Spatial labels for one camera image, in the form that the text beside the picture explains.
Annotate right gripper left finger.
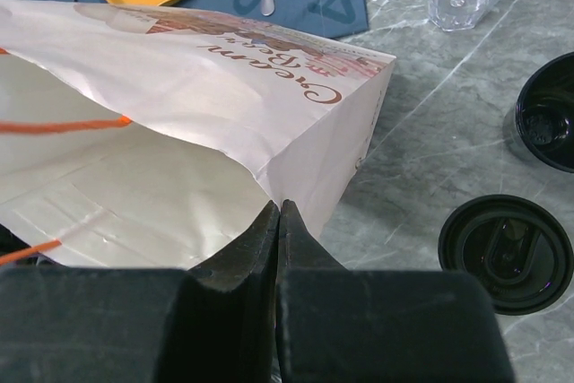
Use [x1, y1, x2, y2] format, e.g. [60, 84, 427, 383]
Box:
[1, 204, 279, 382]

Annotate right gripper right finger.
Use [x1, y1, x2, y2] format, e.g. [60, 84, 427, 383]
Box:
[276, 200, 515, 382]

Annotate cream paper bag orange handles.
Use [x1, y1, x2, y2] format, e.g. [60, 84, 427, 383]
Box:
[1, 0, 396, 269]

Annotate black cup lid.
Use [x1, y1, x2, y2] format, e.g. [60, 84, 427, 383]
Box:
[438, 195, 573, 316]

